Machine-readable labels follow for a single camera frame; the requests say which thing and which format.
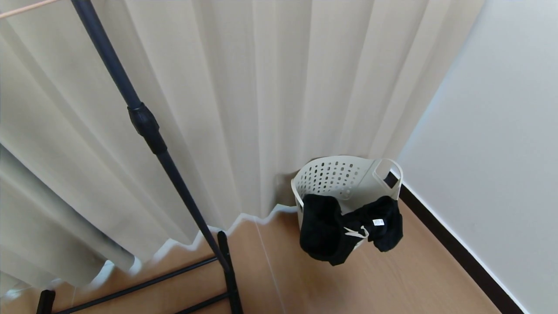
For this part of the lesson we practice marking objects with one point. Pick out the white laundry basket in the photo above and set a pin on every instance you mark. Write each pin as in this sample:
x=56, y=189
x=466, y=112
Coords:
x=348, y=179

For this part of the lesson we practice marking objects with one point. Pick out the black clothes rack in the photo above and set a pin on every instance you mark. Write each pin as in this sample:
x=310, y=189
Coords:
x=144, y=122

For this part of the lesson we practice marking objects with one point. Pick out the pink clothes hanger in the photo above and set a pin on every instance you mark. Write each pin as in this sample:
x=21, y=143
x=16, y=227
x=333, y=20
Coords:
x=26, y=9

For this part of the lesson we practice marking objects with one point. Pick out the beige curtain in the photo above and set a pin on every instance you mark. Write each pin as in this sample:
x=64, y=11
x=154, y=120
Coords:
x=283, y=87

